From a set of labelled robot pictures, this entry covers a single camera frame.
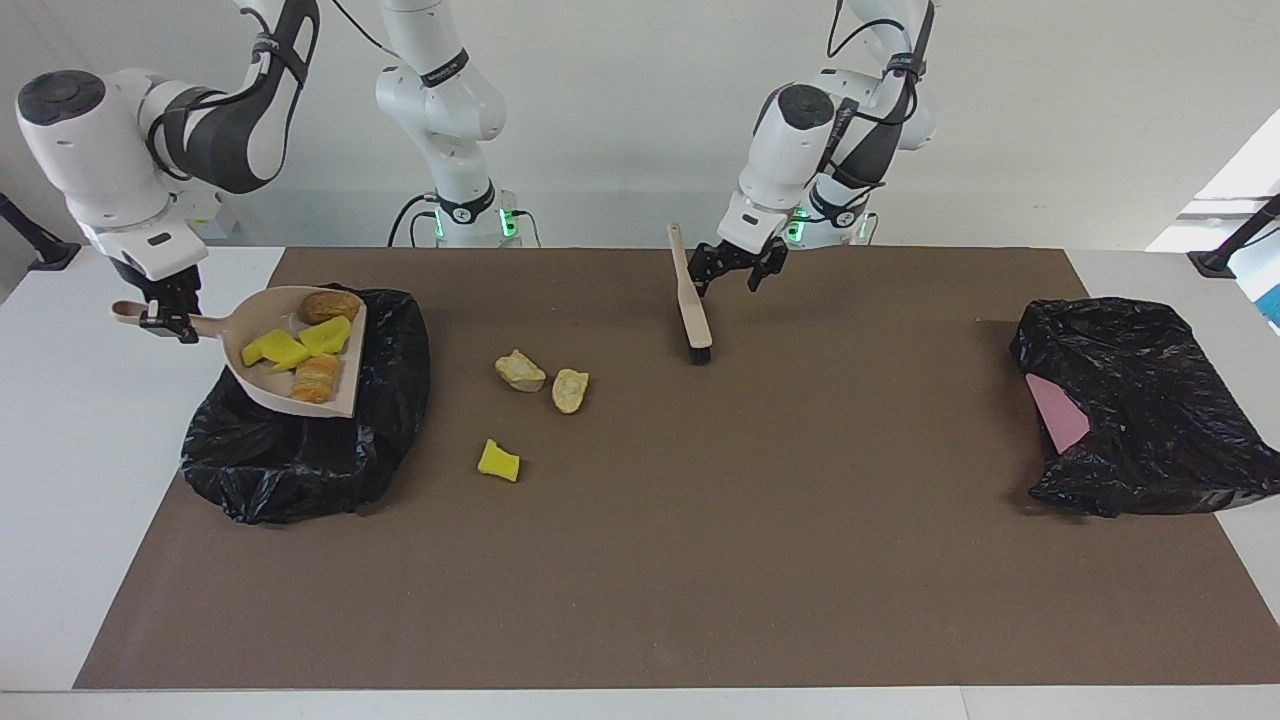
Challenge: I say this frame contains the beige hand brush black bristles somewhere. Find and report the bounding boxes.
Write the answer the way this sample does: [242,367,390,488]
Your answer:
[667,223,714,365]

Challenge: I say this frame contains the yellow sponge piece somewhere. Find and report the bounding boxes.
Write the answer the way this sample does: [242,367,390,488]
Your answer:
[298,316,353,358]
[241,330,311,373]
[477,439,521,483]

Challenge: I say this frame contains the beige plastic dustpan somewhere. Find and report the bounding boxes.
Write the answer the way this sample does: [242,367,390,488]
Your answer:
[110,285,368,419]

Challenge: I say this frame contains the brown bread roll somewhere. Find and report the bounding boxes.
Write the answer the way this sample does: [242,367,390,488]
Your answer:
[300,290,362,326]

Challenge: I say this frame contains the chunky pale bread piece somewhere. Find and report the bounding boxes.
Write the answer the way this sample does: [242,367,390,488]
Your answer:
[494,349,548,393]

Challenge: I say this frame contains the left black trash bag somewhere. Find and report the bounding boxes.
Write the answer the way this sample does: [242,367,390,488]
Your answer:
[180,284,432,525]

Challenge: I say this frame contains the black bag with pink bin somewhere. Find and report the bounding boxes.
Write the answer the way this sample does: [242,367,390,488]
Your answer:
[1010,297,1280,518]

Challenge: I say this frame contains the black clamp stand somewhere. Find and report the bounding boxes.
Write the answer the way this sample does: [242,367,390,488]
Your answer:
[1188,194,1280,279]
[0,192,82,272]

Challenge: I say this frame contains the brown table mat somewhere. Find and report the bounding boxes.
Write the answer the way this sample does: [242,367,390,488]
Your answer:
[73,247,1280,691]

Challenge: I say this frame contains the white wall socket box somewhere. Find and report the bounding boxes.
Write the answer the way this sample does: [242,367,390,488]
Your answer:
[132,190,239,241]

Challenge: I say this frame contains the black right base cable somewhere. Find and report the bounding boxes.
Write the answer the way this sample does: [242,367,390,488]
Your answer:
[386,193,441,249]

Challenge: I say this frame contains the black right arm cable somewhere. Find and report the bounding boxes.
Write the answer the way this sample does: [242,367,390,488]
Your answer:
[145,0,391,181]

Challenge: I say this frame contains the pink bin wall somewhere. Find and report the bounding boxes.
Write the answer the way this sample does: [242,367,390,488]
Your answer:
[1025,373,1092,454]

